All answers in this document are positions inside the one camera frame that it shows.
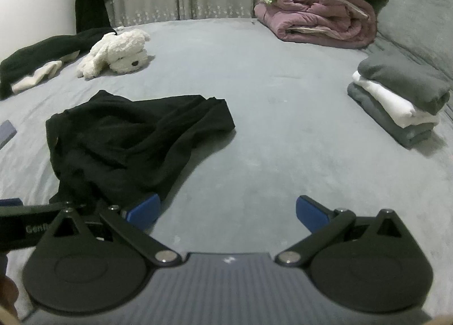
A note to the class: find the white plush dog toy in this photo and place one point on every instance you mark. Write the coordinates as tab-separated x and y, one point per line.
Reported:
116	51

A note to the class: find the grey bed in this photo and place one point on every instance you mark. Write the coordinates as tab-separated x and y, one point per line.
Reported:
265	98

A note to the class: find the dark grey folded shirt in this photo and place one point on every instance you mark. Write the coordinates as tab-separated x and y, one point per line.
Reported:
403	81

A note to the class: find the black t-shirt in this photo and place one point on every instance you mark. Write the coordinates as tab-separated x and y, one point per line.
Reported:
124	141

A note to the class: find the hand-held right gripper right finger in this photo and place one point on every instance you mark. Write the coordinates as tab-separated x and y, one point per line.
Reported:
311	213

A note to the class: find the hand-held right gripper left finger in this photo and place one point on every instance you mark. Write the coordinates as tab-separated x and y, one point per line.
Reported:
143	210

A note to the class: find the person's left hand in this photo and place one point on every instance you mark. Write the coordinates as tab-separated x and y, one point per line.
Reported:
7	295

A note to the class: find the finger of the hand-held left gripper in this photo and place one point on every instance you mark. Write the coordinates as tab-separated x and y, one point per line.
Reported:
10	202

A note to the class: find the black crumpled garment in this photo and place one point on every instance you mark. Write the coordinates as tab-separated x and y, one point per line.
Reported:
42	51

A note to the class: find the pink folded quilt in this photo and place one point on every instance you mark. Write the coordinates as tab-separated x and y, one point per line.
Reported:
318	17

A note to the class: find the grey folded cloth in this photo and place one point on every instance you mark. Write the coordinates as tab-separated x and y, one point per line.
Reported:
6	134

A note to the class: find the white crumpled cloth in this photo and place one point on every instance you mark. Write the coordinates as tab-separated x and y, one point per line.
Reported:
35	75

